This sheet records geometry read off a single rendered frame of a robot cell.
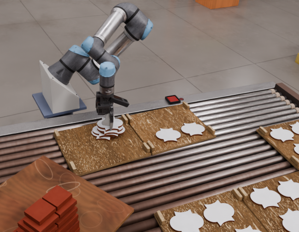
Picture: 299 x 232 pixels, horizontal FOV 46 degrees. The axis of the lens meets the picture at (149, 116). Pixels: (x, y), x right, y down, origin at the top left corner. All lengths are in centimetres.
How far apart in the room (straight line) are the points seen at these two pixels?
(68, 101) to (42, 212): 115
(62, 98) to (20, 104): 179
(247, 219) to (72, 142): 93
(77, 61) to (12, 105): 186
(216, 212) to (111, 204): 47
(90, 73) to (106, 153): 59
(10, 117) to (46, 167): 219
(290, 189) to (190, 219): 54
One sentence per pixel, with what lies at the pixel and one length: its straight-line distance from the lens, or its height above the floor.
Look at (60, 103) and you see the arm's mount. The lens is 220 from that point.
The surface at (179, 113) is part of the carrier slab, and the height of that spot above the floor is 94.
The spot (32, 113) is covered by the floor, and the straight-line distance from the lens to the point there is 379.
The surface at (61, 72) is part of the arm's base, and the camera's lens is 220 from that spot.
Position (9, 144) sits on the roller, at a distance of 196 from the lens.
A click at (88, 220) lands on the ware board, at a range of 140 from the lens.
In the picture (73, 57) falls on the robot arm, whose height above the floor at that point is 118.
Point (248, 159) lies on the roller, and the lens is 197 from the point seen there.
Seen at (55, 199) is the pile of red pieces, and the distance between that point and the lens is 120.
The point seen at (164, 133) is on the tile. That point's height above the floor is 95.
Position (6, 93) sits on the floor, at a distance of 416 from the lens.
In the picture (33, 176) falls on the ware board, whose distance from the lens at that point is 158.
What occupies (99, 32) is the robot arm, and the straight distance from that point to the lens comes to 187.
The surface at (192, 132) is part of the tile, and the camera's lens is 200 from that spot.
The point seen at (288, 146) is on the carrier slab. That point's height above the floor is 94.
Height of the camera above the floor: 214
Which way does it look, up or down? 35 degrees down
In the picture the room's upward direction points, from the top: 6 degrees clockwise
